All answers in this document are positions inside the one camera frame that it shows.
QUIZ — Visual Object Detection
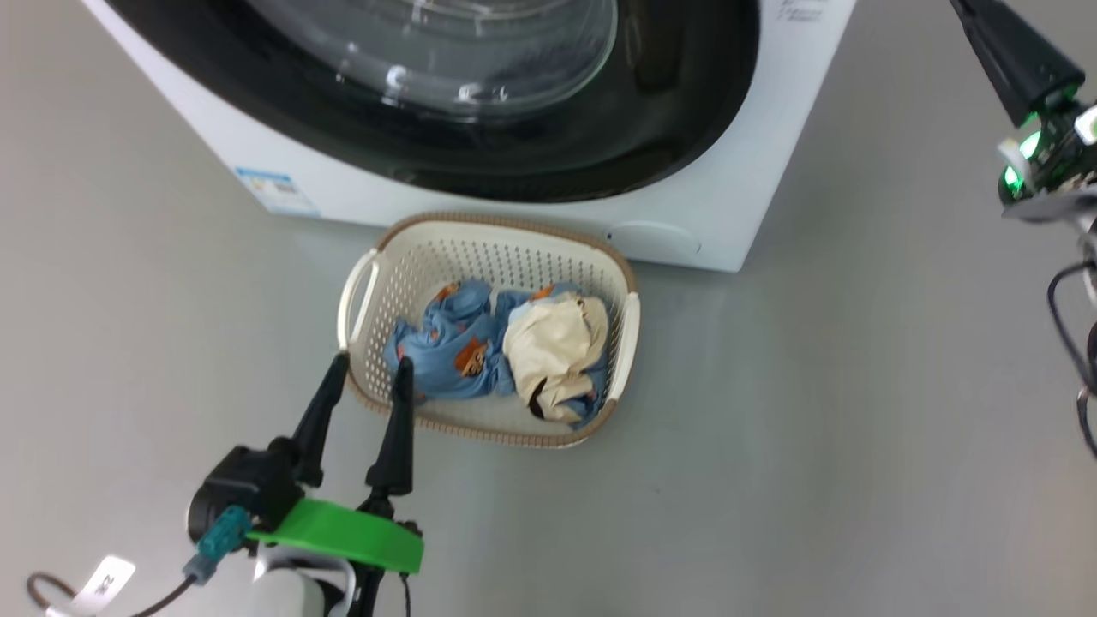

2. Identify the black cable with teal connector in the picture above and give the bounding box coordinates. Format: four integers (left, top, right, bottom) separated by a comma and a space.
26, 506, 251, 617

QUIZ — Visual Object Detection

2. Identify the black round glass washer door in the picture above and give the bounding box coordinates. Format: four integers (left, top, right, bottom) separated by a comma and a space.
103, 0, 761, 204

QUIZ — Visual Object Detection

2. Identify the cream perforated laundry basket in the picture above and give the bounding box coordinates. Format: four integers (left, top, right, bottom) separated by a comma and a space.
337, 213, 641, 450

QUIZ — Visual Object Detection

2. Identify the blue white energy label sticker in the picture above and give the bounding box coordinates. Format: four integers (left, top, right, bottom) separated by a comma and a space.
234, 166, 321, 218

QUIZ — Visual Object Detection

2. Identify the round white filter cover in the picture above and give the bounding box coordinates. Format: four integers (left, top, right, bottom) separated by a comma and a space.
606, 220, 703, 257

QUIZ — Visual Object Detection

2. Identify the white front-load washing machine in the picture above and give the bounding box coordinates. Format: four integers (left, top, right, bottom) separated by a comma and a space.
81, 0, 858, 273

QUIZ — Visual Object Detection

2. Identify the cream white garment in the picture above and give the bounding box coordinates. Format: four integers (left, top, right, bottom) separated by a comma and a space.
502, 292, 610, 422

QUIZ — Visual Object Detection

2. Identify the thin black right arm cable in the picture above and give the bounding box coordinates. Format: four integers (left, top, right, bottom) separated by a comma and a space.
1046, 257, 1097, 459

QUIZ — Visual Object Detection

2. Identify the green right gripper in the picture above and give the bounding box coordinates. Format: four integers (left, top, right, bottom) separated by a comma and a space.
950, 0, 1097, 224

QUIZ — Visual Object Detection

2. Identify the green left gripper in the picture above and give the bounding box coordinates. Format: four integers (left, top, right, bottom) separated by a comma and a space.
247, 350, 426, 575

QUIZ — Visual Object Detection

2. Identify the white cable tag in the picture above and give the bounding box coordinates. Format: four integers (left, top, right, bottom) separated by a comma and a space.
47, 555, 138, 617

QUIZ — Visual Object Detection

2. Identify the blue garment with orange print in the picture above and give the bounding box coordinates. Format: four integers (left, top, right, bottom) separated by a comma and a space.
383, 279, 517, 402
493, 283, 614, 429

